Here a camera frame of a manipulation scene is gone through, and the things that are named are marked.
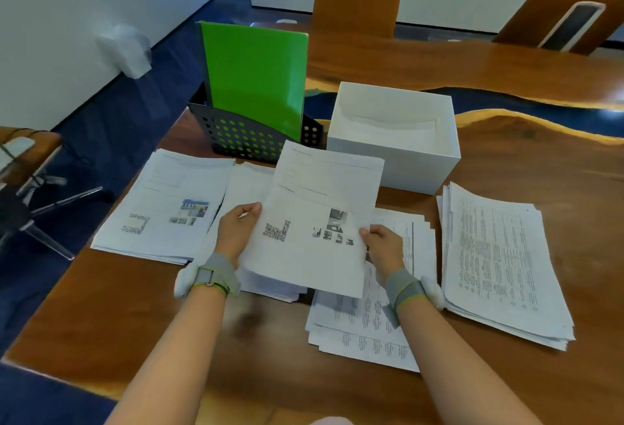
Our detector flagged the person's left forearm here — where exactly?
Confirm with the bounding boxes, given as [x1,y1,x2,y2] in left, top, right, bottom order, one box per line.
[105,279,230,425]

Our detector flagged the white papers inside box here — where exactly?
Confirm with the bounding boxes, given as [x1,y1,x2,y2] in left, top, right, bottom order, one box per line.
[335,102,443,148]

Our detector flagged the white open box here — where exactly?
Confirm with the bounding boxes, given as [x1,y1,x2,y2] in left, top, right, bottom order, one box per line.
[326,81,462,196]

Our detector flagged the person's right forearm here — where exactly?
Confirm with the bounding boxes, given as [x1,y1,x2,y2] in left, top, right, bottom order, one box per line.
[396,295,543,425]

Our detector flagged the messy text paper stack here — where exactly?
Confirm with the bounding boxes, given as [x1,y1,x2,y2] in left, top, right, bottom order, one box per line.
[305,207,438,373]

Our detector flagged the green folder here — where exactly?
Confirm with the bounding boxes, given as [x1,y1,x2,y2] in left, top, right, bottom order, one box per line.
[197,21,310,143]

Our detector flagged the person's left hand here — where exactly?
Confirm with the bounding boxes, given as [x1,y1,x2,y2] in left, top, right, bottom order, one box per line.
[214,202,264,269]

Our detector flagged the wooden panel with white-framed slot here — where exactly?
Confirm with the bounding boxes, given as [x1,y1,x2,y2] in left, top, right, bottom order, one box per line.
[493,0,624,56]

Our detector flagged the grey wristband with white tracker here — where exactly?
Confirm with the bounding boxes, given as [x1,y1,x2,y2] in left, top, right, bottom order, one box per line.
[382,269,446,328]
[174,252,242,299]

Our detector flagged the paper stack with blue picture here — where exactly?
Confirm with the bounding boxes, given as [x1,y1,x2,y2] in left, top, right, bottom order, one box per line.
[91,148,237,266]

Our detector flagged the printed paper sheet with pictures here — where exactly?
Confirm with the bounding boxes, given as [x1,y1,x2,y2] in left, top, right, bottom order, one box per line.
[241,140,386,299]

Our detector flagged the plain white paper stack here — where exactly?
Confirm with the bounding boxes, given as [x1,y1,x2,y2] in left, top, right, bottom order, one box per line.
[194,162,308,303]

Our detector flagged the thick dense text paper stack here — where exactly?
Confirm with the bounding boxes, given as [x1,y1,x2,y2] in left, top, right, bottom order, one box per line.
[436,181,576,352]

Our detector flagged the person's right hand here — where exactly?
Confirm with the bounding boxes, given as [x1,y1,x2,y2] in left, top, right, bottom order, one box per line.
[359,225,407,287]

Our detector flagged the office chair with metal base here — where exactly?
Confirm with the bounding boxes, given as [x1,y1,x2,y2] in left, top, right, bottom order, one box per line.
[0,126,106,261]

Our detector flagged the white wall-mounted device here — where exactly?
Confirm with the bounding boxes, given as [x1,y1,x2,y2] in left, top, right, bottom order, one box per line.
[95,24,153,80]

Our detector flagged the black perforated file holder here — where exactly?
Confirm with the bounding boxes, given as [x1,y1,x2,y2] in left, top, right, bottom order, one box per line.
[188,82,325,165]

